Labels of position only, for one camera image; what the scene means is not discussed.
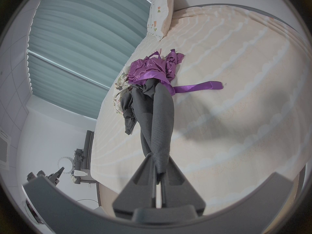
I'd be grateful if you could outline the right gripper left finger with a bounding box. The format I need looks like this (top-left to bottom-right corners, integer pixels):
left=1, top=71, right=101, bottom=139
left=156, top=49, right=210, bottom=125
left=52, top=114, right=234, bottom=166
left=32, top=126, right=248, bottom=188
left=113, top=153, right=157, bottom=216

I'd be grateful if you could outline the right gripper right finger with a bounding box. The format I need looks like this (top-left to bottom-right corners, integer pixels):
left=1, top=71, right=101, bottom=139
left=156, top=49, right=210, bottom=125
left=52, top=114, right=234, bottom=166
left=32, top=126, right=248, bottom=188
left=160, top=156, right=207, bottom=216

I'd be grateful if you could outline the black garment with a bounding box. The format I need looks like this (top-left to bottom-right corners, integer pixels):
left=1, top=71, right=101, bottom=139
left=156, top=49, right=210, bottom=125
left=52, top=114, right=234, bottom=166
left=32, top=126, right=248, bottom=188
left=122, top=78, right=175, bottom=180

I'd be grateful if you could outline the bed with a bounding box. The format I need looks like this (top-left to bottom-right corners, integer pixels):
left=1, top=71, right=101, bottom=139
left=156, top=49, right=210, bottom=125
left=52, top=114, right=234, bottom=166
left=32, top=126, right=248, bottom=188
left=91, top=4, right=310, bottom=216

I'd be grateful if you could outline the round white mirror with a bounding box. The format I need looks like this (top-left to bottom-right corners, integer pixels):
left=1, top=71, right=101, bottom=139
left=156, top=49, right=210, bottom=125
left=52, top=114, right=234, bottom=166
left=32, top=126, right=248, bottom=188
left=58, top=157, right=74, bottom=173

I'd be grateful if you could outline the dark grey chest of drawers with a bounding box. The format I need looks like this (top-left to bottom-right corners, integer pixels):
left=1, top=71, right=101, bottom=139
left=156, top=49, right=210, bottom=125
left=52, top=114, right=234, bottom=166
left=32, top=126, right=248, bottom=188
left=73, top=130, right=95, bottom=184

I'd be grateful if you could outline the white air vent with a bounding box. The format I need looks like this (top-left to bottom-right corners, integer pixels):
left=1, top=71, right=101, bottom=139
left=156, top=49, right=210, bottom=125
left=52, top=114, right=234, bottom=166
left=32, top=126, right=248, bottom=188
left=0, top=130, right=11, bottom=168

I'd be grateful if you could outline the white floral printed garment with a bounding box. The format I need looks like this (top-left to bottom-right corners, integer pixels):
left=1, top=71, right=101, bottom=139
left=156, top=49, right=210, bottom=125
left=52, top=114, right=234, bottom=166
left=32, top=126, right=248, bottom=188
left=112, top=65, right=133, bottom=114

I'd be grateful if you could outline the blue-green curtain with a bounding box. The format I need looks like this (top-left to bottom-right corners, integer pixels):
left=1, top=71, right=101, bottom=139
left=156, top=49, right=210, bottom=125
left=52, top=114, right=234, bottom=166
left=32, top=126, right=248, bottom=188
left=28, top=0, right=153, bottom=90
left=26, top=51, right=109, bottom=120

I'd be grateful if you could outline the purple satin garment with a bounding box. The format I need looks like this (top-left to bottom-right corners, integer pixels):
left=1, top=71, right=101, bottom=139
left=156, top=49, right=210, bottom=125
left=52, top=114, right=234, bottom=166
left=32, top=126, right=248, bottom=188
left=128, top=49, right=224, bottom=96

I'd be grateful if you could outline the white printed pillow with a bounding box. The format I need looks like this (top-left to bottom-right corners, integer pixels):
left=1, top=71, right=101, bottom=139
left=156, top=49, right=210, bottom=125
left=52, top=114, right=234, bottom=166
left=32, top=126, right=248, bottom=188
left=147, top=0, right=174, bottom=41

